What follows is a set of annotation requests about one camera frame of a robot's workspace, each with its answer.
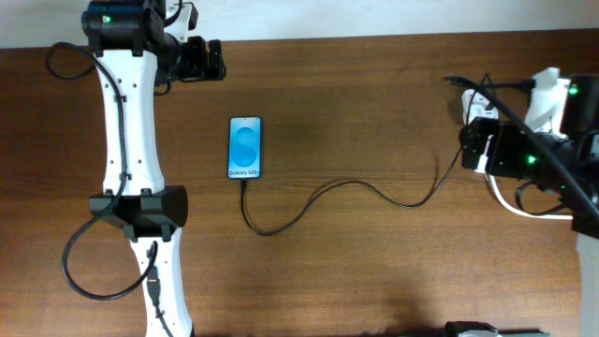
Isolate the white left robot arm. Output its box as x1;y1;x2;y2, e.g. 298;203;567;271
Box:
81;1;226;336

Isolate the white power strip cord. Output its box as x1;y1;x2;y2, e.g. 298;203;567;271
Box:
486;173;575;222

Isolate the white charger adapter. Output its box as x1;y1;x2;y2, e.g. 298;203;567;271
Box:
465;104;499;124

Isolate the white power strip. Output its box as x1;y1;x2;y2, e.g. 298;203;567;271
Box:
460;88;498;175

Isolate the black charging cable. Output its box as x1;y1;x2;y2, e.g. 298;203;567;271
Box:
240;72;500;237

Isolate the blue Galaxy smartphone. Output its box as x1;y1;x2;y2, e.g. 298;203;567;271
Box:
227;116;262;180

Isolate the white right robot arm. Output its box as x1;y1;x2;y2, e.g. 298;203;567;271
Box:
446;67;598;336

